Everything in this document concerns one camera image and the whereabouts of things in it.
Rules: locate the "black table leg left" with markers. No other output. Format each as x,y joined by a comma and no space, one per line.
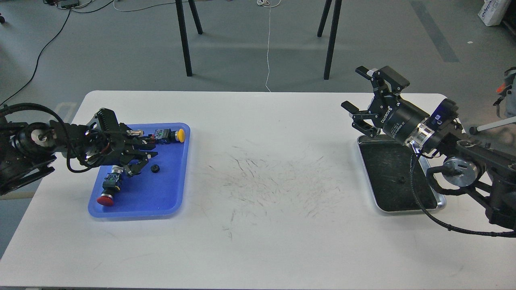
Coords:
183,31

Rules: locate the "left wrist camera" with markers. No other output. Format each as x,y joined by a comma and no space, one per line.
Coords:
105,121

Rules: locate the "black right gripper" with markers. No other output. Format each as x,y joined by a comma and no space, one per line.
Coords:
396,117

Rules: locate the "black table leg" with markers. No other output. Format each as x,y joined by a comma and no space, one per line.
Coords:
183,31
333,31

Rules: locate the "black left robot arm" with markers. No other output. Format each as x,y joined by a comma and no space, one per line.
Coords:
27,150

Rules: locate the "black table leg right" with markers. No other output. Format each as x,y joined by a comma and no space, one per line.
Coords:
333,31

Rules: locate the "yellow push button part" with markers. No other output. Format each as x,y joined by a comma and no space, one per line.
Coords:
168,136

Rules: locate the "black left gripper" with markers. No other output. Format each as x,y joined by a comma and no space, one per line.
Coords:
120,148

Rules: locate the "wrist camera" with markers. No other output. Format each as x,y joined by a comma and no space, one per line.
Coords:
105,121
443,119

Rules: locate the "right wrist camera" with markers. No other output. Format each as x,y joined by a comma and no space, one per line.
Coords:
443,119

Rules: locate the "blue plastic tray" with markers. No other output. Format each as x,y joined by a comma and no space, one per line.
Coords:
148,195

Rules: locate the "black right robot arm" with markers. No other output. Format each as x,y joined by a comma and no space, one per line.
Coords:
485,174

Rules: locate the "silver metal tray black mat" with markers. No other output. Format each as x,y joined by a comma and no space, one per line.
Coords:
385,160

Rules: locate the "red push button part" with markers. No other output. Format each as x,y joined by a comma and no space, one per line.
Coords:
111,185

